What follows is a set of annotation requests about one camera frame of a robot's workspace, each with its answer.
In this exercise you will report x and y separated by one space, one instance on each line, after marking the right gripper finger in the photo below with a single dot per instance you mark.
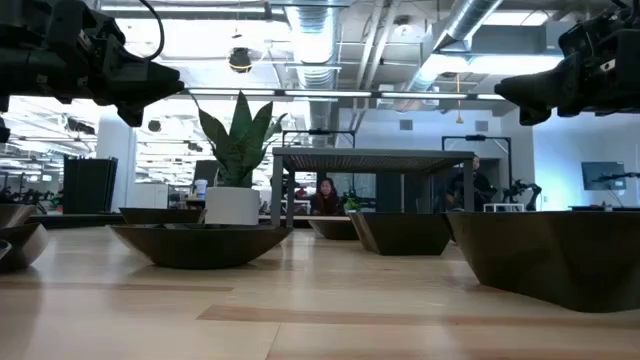
545 96
542 77

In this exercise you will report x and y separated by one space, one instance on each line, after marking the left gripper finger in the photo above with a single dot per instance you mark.
150 94
155 74

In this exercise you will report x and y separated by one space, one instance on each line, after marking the black square mini plate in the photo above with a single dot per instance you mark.
550 260
405 235

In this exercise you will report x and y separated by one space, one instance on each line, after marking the black teardrop mini plate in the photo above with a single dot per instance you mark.
22 247

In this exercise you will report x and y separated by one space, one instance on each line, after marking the black background robot arm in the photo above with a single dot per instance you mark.
617 176
522 190

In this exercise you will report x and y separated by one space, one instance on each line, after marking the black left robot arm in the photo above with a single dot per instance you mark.
20 55

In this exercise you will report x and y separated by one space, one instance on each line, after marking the small black ceiling speaker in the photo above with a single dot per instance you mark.
154 126

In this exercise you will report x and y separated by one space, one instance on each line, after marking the white column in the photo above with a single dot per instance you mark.
116 165

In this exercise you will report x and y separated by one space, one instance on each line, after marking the black ceiling sphere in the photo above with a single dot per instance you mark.
240 60

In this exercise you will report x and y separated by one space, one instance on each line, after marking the yellow ceiling pendant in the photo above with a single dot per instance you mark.
459 119

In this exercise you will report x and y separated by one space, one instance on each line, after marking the black monitor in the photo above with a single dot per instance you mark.
202 172

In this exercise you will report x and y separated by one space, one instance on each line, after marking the white cup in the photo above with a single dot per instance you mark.
201 189

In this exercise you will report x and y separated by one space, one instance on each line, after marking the black cabinet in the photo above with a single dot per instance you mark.
90 185

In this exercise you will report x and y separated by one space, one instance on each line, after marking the person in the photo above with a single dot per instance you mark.
482 187
326 200

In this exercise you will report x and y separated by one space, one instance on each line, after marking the white rack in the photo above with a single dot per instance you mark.
500 207

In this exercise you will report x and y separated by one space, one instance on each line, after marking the dark background table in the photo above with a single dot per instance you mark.
600 208

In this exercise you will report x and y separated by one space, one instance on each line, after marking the snake plant in white pot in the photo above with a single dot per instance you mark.
232 205

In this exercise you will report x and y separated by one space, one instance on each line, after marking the grey perforated metal shelf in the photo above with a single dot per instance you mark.
370 160

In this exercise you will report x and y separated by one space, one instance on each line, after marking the small green plant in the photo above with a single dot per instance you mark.
351 204

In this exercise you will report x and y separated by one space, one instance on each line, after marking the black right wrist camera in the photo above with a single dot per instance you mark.
531 115

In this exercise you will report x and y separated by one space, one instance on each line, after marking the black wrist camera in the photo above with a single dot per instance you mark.
132 116
531 115

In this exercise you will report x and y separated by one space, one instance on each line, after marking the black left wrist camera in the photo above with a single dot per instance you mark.
132 116

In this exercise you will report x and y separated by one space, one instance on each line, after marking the grey square wall vent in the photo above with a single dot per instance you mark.
406 125
481 125

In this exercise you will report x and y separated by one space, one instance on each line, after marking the black frame stand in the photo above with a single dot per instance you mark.
475 137
320 131

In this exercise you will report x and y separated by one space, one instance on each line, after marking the wall monitor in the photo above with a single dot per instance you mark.
602 175

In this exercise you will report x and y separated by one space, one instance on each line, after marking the black aluminium table frame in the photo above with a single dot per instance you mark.
75 220

